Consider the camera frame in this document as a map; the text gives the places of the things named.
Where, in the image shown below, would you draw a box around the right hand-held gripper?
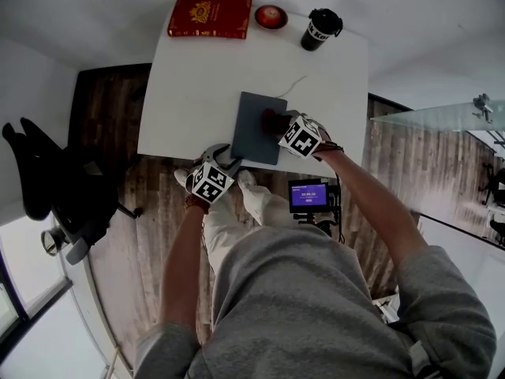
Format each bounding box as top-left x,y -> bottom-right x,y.
277,109 -> 333,160

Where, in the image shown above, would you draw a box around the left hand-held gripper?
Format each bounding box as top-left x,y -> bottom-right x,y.
185,143 -> 244,205

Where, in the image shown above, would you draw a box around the grey notebook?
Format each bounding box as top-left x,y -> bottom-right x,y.
230,90 -> 290,167

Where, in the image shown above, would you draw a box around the person's right forearm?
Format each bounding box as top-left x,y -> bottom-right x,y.
313,150 -> 430,268

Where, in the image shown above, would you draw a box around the person's left forearm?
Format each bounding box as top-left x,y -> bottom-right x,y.
159,203 -> 209,330

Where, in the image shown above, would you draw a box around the person's right white shoe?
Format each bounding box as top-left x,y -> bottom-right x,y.
236,168 -> 258,191

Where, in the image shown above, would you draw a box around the person's white shoe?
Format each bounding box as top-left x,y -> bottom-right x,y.
236,168 -> 258,191
174,167 -> 195,191

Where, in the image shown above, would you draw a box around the person's left white shoe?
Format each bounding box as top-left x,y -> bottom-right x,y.
174,167 -> 195,191

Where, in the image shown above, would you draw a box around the small purple-screen monitor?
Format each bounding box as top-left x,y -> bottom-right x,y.
287,178 -> 331,215

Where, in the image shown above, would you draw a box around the white trousers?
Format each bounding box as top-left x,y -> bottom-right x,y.
202,182 -> 301,276

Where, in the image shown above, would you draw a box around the white table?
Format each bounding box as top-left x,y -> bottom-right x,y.
137,0 -> 370,179

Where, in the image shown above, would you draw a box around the black monitor stand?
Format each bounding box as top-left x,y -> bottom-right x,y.
294,174 -> 347,245

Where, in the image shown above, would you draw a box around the black travel mug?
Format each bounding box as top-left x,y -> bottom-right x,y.
300,7 -> 345,52

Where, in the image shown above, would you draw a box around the small brown bowl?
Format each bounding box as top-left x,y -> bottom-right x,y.
253,3 -> 290,31

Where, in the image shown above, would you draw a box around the red apple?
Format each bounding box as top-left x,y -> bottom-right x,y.
258,6 -> 284,27

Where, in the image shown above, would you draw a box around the frosted glass door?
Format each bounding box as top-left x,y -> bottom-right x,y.
369,99 -> 505,134

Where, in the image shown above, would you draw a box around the red hardcover book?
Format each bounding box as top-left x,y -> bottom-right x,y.
166,0 -> 254,40

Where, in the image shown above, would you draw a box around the black high-back office chair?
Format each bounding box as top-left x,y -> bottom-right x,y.
1,117 -> 144,266

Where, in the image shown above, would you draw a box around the grey sweatshirt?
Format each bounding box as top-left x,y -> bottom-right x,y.
133,225 -> 499,379

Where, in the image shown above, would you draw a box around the white power strip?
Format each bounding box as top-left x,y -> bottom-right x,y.
372,295 -> 402,324

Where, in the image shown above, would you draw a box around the black swivel chair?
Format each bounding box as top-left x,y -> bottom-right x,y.
477,161 -> 505,208

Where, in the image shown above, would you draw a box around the white partition panel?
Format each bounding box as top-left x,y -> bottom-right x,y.
417,213 -> 505,331

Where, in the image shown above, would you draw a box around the black wrist cords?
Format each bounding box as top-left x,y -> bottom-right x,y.
315,128 -> 346,154

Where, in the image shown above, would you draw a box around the brown beaded bracelet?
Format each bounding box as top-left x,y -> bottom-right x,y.
182,193 -> 211,215

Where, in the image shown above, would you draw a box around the metal door handle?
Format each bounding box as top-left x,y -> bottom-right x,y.
472,92 -> 495,124

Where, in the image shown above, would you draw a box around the grey shoulder strap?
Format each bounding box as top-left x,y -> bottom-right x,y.
409,339 -> 443,379

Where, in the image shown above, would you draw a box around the black window frame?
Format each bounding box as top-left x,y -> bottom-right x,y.
0,250 -> 75,355

